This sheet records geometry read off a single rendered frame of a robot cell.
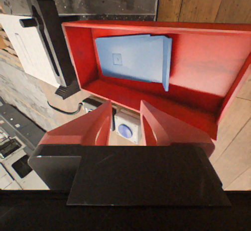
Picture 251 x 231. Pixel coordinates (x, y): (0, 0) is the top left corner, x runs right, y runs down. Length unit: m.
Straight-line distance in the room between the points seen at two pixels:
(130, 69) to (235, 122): 0.19
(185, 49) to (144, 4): 0.08
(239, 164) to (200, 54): 0.20
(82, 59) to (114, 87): 0.08
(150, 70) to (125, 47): 0.06
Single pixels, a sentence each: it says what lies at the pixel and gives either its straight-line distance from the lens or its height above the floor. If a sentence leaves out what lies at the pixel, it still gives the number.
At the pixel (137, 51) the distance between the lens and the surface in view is 0.22.
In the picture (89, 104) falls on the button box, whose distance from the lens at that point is 0.35.
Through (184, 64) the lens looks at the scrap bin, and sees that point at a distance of 0.21.
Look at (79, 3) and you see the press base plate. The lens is 0.31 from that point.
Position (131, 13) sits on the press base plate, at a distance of 0.23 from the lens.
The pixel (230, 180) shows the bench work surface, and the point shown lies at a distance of 0.35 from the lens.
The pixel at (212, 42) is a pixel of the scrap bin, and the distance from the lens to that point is 0.20.
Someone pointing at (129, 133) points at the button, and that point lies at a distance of 0.30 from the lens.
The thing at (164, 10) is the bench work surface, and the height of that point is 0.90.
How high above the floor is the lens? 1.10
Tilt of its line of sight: 41 degrees down
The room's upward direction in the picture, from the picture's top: 133 degrees counter-clockwise
